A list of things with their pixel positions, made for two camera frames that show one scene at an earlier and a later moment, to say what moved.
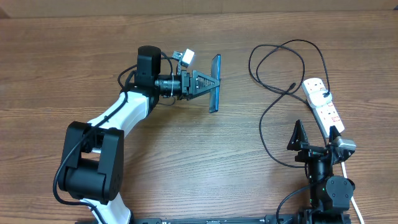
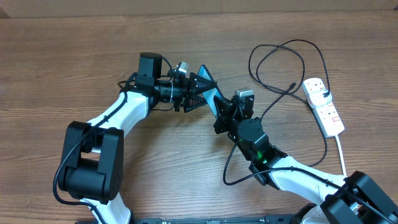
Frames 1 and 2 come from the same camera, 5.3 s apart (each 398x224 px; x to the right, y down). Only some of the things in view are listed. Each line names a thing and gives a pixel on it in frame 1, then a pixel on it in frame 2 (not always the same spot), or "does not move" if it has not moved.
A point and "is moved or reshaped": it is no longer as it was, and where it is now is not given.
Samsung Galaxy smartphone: [214, 94] is moved or reshaped
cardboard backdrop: [56, 9] does not move
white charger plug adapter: [318, 99] does not move
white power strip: [326, 114] does not move
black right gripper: [297, 142] -> [224, 111]
